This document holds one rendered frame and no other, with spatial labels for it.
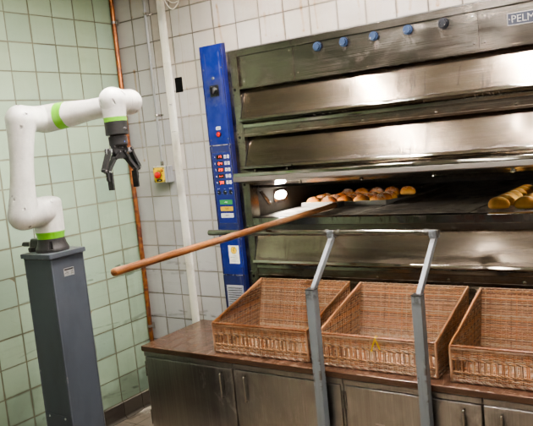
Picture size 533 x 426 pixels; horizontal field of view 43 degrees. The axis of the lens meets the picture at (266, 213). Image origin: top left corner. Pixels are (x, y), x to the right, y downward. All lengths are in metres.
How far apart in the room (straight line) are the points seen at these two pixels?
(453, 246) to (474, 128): 0.55
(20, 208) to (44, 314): 0.52
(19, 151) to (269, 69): 1.38
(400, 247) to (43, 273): 1.66
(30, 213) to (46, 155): 0.93
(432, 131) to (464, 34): 0.45
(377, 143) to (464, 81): 0.50
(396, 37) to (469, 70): 0.39
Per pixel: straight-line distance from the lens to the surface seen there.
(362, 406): 3.00
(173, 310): 4.26
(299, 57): 3.52
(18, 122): 2.96
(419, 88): 3.20
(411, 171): 3.07
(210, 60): 3.80
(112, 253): 4.18
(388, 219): 3.31
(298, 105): 3.49
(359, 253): 3.40
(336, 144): 3.40
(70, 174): 3.98
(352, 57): 3.37
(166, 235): 4.16
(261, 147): 3.65
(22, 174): 2.99
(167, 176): 4.01
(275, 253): 3.66
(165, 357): 3.62
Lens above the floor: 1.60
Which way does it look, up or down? 6 degrees down
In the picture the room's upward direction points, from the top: 6 degrees counter-clockwise
